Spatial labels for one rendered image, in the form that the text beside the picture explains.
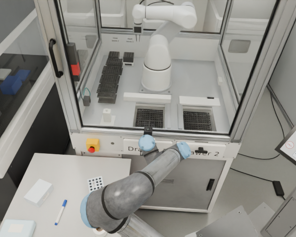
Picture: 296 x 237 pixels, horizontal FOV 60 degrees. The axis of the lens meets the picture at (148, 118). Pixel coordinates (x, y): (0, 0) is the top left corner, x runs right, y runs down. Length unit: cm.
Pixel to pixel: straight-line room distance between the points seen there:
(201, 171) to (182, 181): 18
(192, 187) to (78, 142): 89
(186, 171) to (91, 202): 104
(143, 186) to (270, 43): 79
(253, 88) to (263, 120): 201
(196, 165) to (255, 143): 136
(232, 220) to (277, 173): 165
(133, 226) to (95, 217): 15
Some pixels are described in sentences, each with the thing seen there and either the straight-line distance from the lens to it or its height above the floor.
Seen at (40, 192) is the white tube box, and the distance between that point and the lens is 155.
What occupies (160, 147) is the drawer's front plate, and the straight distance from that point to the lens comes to 155.
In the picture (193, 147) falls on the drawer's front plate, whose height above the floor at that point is 90.
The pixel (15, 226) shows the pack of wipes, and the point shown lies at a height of 81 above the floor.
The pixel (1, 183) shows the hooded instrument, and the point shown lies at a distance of 192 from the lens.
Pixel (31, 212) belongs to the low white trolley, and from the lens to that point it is 157.
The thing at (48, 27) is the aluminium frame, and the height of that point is 160.
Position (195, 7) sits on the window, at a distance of 111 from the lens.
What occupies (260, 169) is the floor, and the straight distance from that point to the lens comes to 280.
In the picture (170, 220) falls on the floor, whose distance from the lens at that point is 229.
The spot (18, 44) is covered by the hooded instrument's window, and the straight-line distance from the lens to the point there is 181.
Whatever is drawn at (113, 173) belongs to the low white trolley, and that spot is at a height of 76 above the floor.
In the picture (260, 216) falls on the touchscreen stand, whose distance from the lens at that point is 247.
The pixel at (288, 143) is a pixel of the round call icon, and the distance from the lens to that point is 162.
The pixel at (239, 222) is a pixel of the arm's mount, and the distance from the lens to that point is 124.
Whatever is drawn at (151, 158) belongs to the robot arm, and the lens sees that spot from 118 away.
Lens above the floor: 207
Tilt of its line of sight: 44 degrees down
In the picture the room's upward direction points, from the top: 2 degrees clockwise
